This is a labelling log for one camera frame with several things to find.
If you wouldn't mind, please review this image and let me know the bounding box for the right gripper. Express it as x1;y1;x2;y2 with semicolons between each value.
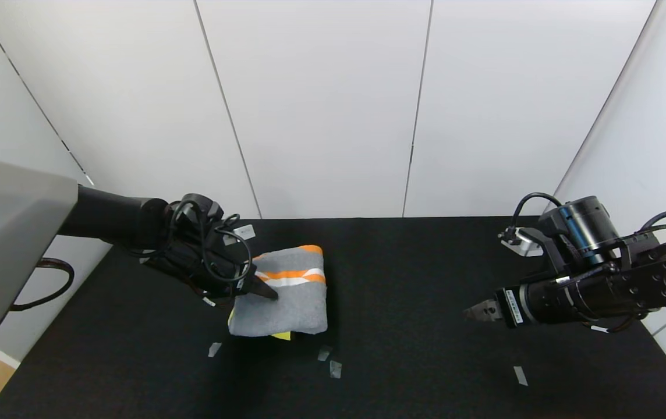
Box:
462;277;573;329

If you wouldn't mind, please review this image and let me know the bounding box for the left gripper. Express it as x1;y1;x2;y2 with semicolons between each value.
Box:
190;242;279;300

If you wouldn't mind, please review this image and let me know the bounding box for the grey towel with orange marks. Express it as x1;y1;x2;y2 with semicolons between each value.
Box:
228;245;329;338

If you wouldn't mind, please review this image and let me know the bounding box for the yellow towel with black trim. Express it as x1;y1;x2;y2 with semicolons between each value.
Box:
227;307;293;341

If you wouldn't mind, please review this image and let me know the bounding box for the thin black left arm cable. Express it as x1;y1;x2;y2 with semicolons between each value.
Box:
118;198;252;308

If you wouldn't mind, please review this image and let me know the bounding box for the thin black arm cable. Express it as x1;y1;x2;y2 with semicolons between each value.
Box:
118;198;252;308
499;193;666;333

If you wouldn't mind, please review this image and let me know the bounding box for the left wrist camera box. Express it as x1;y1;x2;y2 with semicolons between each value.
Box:
222;225;256;245

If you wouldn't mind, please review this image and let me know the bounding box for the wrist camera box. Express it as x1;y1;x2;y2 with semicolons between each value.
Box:
222;225;256;245
501;228;543;257

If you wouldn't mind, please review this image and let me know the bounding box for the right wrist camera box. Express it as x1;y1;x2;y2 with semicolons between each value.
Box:
501;228;543;257

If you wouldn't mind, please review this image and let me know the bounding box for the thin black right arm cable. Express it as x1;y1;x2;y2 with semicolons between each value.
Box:
499;193;666;333

